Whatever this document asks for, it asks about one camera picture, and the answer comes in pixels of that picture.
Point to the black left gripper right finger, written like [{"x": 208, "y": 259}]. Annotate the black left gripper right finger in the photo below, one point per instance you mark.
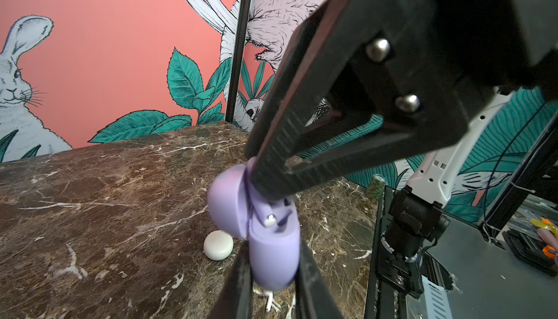
[{"x": 313, "y": 299}]

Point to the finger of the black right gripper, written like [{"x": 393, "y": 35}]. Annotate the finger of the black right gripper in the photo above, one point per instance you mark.
[
  {"x": 389, "y": 143},
  {"x": 325, "y": 78}
]

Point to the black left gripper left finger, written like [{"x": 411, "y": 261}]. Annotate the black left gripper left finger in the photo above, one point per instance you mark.
[{"x": 235, "y": 299}]

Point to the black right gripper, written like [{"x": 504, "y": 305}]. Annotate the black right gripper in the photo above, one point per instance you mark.
[{"x": 428, "y": 67}]

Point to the purple earbud charging case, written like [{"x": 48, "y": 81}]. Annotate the purple earbud charging case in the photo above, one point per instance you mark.
[{"x": 271, "y": 228}]

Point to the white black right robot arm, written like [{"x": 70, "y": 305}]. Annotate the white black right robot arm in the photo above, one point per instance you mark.
[{"x": 271, "y": 25}]

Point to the white round puck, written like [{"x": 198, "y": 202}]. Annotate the white round puck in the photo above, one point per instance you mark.
[{"x": 218, "y": 245}]

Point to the white perforated vent strip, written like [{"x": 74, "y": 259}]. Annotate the white perforated vent strip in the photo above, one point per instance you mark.
[{"x": 436, "y": 300}]

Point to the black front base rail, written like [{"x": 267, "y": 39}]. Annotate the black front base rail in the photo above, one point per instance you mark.
[{"x": 383, "y": 266}]

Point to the black right corner post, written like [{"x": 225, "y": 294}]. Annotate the black right corner post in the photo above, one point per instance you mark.
[{"x": 237, "y": 58}]

